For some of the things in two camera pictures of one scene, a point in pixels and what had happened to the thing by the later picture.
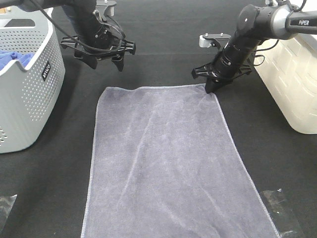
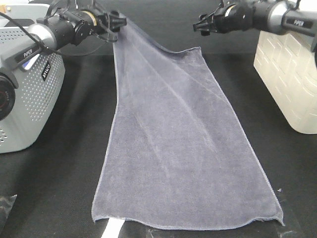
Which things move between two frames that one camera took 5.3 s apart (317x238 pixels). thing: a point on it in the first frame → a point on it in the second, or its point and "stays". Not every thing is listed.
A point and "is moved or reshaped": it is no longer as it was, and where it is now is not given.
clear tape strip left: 6,203 stays
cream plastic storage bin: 288,67 stays
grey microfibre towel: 166,164 is moved or reshaped
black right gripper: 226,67 → 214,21
